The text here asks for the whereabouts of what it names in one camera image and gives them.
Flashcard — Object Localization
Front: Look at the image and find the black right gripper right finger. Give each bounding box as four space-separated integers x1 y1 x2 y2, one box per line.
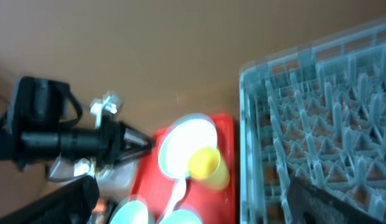
287 177 383 224

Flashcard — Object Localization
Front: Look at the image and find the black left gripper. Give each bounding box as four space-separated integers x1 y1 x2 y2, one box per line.
21 121 155 167

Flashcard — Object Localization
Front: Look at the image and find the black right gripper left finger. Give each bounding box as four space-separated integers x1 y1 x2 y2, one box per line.
0 175 100 224

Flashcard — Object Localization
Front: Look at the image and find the green plastic bowl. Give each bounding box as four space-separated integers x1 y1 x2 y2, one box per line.
109 195 155 224

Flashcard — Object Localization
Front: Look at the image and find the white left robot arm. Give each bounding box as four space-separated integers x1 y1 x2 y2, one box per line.
0 77 156 169

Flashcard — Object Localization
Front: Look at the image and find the black food waste tray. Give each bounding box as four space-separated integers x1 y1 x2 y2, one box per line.
87 198 118 224

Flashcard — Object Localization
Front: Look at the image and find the clear plastic waste bin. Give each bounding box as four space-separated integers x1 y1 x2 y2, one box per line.
47 157 139 202

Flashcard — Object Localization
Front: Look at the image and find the grey dishwasher rack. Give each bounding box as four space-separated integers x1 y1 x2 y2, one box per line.
239 17 386 223

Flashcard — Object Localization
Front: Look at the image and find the red plastic tray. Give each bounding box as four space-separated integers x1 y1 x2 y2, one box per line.
131 114 237 224

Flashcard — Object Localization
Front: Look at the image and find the white plastic spoon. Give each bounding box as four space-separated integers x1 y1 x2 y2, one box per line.
160 179 187 222

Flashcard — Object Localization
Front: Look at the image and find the light blue plate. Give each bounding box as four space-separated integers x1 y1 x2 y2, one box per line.
158 113 218 179

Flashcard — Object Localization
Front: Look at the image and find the yellow plastic cup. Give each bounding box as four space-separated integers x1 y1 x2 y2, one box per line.
187 147 230 190

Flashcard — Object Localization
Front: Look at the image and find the blue plastic bowl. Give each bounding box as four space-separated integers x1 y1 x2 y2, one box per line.
159 210 202 224

